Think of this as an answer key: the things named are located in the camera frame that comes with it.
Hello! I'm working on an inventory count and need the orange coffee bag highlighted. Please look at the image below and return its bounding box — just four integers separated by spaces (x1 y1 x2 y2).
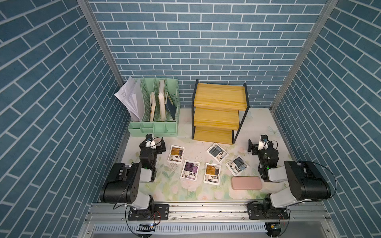
203 163 221 185
167 145 185 164

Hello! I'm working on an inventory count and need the grey coffee bag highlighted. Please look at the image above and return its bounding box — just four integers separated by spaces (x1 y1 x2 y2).
225 156 249 177
206 143 228 163

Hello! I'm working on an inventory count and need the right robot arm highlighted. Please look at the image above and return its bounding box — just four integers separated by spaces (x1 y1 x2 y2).
247 135 338 220

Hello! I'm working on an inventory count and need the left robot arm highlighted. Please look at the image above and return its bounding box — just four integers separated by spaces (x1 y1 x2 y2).
100 134 166 221

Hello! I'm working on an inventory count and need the wooden three-tier shelf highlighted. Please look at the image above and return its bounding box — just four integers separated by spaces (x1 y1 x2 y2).
191 80 250 144

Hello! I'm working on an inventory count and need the floral table mat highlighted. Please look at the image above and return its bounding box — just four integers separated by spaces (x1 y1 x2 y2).
118 107 310 201

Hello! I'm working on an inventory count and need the pink case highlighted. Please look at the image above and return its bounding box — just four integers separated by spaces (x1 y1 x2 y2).
231 176 263 190

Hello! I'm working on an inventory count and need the beige book left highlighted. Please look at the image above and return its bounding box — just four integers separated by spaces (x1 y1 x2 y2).
149 92 156 122

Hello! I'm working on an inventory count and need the green file organizer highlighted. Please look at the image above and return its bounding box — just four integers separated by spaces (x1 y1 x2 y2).
128 78 181 137

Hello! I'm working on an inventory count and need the white paper stack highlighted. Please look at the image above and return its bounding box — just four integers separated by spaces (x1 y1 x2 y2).
115 76 145 122

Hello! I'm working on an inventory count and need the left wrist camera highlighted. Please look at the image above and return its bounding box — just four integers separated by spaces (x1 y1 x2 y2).
145 134 156 149

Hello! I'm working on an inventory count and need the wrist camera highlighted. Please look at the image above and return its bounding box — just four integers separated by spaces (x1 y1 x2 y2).
258 134 268 150
145 134 156 149

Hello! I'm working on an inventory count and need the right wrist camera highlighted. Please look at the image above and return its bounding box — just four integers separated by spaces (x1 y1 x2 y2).
258 134 268 150

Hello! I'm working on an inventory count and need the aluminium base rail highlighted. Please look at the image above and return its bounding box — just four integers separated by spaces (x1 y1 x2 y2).
79 200 339 238

